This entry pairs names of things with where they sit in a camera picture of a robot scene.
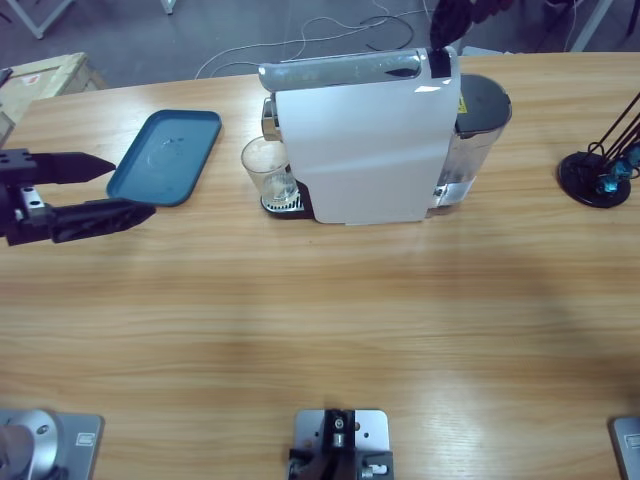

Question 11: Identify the wooden crate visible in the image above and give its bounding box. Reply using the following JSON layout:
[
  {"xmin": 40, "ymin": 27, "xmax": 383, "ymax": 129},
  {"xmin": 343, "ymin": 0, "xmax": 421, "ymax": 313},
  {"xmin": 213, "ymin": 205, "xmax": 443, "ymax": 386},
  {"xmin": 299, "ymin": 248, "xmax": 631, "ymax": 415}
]
[{"xmin": 0, "ymin": 52, "xmax": 107, "ymax": 126}]

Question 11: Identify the grey coffee machine lever lid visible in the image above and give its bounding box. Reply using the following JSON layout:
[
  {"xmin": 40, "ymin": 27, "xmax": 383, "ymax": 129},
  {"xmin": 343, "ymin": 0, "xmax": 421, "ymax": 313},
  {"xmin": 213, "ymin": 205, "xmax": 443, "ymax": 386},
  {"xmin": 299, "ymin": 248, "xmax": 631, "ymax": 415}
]
[{"xmin": 258, "ymin": 48, "xmax": 427, "ymax": 94}]

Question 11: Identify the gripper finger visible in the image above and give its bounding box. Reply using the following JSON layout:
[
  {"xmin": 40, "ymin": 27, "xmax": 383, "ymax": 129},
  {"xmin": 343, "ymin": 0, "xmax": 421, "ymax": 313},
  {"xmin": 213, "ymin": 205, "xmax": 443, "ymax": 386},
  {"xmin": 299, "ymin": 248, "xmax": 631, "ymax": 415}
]
[
  {"xmin": 470, "ymin": 0, "xmax": 507, "ymax": 25},
  {"xmin": 428, "ymin": 0, "xmax": 474, "ymax": 54}
]

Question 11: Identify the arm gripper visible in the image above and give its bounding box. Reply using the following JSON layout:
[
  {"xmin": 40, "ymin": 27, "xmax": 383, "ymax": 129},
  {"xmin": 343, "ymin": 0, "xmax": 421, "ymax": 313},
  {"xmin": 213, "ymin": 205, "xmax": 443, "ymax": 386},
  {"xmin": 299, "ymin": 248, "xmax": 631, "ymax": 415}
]
[{"xmin": 0, "ymin": 148, "xmax": 157, "ymax": 247}]

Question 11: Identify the white capsule coffee machine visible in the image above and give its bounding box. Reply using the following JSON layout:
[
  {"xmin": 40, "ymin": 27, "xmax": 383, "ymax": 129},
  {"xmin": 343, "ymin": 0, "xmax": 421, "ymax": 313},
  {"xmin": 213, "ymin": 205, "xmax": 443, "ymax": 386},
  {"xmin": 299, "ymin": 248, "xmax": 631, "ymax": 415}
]
[{"xmin": 258, "ymin": 45, "xmax": 514, "ymax": 227}]

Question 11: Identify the looped black cable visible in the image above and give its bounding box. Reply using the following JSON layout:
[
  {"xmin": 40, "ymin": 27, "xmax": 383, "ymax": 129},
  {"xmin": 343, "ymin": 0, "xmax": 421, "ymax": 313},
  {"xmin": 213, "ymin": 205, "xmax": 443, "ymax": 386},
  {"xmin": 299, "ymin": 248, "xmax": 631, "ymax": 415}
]
[{"xmin": 359, "ymin": 14, "xmax": 416, "ymax": 51}]

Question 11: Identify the thin white cable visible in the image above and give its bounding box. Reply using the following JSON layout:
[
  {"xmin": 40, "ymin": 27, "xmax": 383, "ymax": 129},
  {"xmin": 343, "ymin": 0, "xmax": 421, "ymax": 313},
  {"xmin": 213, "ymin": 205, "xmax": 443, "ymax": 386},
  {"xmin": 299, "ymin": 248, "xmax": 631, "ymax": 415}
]
[{"xmin": 194, "ymin": 0, "xmax": 391, "ymax": 81}]

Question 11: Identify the drip tray with metal grille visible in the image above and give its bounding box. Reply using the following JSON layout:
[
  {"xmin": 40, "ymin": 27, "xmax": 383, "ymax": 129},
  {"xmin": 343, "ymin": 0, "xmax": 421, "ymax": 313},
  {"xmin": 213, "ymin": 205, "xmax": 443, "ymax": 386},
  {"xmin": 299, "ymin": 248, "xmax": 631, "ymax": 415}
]
[{"xmin": 258, "ymin": 192, "xmax": 314, "ymax": 221}]

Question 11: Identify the teal plastic tray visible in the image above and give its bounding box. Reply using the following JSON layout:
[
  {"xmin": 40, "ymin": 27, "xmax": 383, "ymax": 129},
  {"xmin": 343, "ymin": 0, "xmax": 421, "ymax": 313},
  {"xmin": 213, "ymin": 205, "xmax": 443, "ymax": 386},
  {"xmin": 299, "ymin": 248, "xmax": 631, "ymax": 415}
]
[{"xmin": 105, "ymin": 109, "xmax": 223, "ymax": 208}]

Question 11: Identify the clear water tank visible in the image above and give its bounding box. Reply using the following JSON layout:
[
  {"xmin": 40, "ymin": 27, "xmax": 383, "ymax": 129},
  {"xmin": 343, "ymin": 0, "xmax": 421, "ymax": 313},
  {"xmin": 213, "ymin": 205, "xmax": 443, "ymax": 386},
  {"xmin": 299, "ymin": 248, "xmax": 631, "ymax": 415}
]
[{"xmin": 432, "ymin": 73, "xmax": 514, "ymax": 211}]

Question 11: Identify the clear drinking glass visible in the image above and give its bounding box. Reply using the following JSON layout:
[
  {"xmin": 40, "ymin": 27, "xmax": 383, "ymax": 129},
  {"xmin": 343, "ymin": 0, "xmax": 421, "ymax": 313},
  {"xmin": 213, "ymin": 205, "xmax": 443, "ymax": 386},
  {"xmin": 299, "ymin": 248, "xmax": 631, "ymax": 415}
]
[{"xmin": 240, "ymin": 137, "xmax": 301, "ymax": 210}]

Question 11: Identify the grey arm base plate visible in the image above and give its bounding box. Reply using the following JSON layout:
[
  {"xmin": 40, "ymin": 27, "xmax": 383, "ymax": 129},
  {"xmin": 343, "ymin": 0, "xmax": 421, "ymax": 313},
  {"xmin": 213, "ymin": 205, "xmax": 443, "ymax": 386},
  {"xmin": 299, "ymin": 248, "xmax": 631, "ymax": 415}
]
[
  {"xmin": 0, "ymin": 408, "xmax": 105, "ymax": 480},
  {"xmin": 608, "ymin": 416, "xmax": 640, "ymax": 480}
]

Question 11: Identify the black capsule holder with rods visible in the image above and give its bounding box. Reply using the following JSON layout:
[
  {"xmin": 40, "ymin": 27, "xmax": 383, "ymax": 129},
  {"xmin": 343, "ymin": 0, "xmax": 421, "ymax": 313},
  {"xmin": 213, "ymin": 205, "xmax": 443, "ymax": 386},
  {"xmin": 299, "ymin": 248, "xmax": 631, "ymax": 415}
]
[{"xmin": 557, "ymin": 89, "xmax": 640, "ymax": 209}]

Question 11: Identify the grey mount plate with post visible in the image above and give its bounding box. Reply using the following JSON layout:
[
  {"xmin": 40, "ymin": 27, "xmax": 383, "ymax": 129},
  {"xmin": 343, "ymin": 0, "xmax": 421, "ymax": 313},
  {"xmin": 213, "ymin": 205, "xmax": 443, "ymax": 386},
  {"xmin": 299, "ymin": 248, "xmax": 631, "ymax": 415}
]
[{"xmin": 288, "ymin": 408, "xmax": 396, "ymax": 480}]

